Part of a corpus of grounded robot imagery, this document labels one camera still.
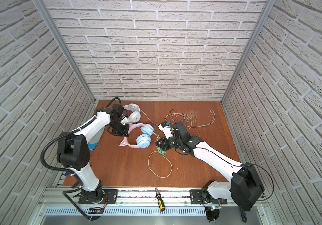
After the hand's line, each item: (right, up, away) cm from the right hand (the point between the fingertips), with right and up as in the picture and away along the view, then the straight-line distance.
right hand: (156, 143), depth 76 cm
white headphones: (-17, +15, +23) cm, 33 cm away
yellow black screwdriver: (+3, -30, -7) cm, 31 cm away
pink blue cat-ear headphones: (-7, +1, +1) cm, 8 cm away
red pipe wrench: (+44, -35, -8) cm, 57 cm away
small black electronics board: (-32, -35, -4) cm, 48 cm away
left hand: (-19, +4, +12) cm, 23 cm away
